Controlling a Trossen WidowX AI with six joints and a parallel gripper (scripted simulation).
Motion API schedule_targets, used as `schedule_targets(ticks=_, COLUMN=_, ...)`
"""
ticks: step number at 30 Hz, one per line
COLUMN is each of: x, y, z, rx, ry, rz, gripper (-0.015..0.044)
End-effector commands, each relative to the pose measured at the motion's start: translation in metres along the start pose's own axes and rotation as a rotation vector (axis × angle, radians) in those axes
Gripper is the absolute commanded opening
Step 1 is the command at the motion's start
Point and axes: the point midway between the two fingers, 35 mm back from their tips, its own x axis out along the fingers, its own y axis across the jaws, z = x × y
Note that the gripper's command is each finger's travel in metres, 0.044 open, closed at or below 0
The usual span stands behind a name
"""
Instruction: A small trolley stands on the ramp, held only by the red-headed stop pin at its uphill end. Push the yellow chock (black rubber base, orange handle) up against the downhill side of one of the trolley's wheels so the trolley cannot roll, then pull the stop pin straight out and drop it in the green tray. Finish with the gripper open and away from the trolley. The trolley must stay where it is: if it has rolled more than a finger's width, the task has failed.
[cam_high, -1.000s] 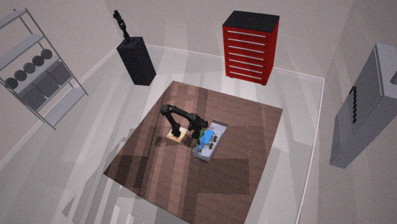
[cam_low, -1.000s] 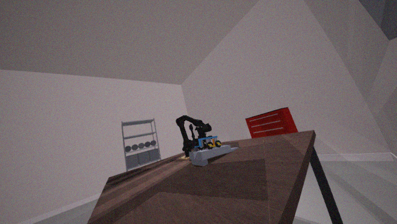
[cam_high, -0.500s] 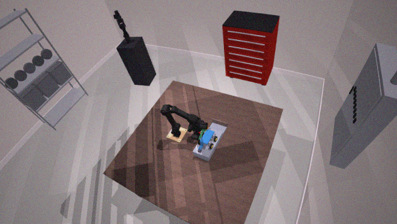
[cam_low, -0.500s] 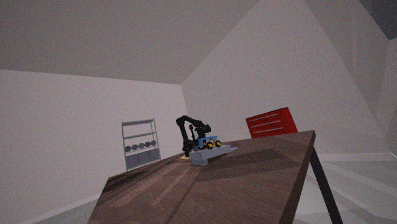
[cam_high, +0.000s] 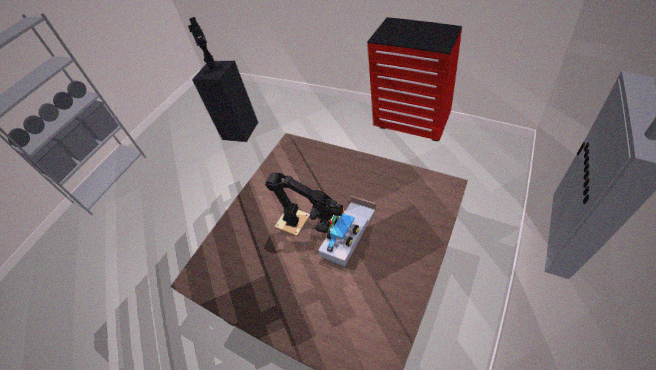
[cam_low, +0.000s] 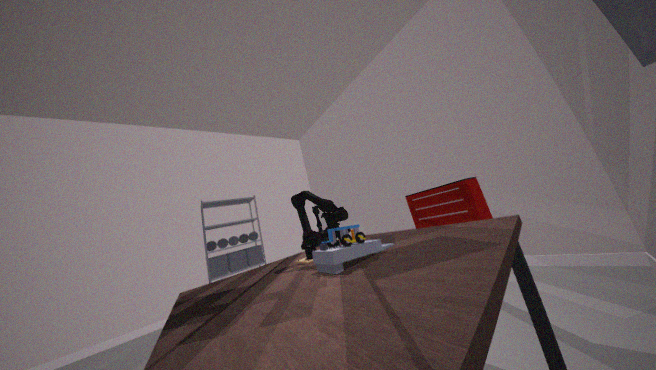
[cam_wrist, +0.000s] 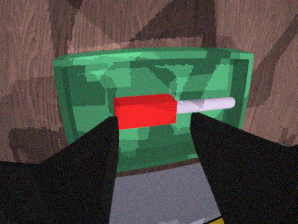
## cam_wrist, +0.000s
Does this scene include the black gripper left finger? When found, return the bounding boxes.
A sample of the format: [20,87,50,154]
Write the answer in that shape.
[0,117,120,224]

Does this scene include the red-headed pin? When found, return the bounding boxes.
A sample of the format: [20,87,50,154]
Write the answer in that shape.
[113,93,235,129]

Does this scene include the green tray walls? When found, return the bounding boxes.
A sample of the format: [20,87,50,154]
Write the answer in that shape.
[52,47,254,172]

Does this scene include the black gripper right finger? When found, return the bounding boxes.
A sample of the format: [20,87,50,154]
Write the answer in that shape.
[190,113,298,224]

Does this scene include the green tray floor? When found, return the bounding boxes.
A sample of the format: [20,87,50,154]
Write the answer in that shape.
[67,57,234,152]

